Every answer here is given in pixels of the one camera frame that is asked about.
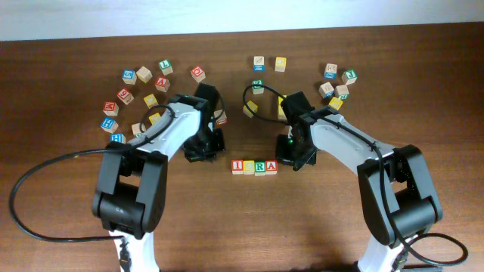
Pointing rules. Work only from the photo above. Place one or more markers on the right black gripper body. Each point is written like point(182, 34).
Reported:
point(289, 149)

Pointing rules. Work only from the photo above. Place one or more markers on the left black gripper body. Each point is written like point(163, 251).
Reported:
point(206, 146)

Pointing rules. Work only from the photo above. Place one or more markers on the red a block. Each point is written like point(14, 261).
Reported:
point(162, 84)
point(271, 167)

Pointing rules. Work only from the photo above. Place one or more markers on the red I block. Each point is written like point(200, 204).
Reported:
point(237, 167)

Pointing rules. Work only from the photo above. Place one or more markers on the yellow C block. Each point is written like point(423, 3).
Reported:
point(248, 167)

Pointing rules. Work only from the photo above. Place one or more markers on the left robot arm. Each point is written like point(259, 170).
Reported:
point(130, 194)

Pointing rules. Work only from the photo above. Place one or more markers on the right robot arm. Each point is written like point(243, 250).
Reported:
point(399, 201)

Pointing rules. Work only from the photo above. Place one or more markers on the wooden block red side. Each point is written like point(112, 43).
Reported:
point(220, 117)

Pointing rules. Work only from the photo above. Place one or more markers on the yellow block cluster lower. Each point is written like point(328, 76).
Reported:
point(281, 114)

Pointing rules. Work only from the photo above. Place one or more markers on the yellow block cluster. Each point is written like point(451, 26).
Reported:
point(280, 99)
point(281, 114)

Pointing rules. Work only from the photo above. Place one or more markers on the yellow block cluster upper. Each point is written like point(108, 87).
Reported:
point(280, 99)

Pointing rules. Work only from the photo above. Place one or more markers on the yellow block left lower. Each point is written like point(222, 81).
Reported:
point(154, 118)

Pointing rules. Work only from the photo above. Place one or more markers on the yellow tilted block right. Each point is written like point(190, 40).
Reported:
point(335, 103)

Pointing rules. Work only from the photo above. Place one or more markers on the yellow block centre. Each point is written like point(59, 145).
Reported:
point(250, 108)

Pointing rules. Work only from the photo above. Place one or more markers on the wooden block blue corner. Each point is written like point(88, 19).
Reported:
point(326, 90)

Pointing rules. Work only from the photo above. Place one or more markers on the yellow block left upper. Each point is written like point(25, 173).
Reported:
point(150, 101)

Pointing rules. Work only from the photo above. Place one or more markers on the green Z block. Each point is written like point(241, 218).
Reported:
point(257, 86)

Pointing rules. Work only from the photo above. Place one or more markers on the red round symbol block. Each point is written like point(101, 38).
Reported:
point(198, 74)

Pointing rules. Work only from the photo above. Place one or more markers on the wooden block green R side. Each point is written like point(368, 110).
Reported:
point(341, 92)

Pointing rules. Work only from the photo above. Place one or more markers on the wooden block blue X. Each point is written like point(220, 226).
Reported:
point(330, 71)

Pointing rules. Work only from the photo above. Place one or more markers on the blue H block lower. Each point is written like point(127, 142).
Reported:
point(118, 137)

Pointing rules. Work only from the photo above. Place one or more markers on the blue h block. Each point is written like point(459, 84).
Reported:
point(118, 137)
point(109, 125)

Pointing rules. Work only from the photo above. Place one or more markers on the green J block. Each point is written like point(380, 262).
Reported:
point(349, 77)

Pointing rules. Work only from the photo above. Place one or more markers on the green L block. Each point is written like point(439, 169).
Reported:
point(166, 67)

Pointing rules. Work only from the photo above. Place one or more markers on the wooden block blue side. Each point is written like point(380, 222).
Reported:
point(258, 63)

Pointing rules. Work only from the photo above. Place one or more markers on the plain wooden block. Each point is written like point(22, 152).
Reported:
point(144, 74)

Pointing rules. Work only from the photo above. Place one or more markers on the red 9 block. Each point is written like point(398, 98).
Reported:
point(125, 96)

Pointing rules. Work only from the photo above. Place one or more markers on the blue H block upper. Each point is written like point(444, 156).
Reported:
point(109, 125)

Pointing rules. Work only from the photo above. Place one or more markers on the red M block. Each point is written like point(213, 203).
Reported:
point(110, 108)

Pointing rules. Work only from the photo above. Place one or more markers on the blue 5 block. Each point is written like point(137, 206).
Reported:
point(129, 77)

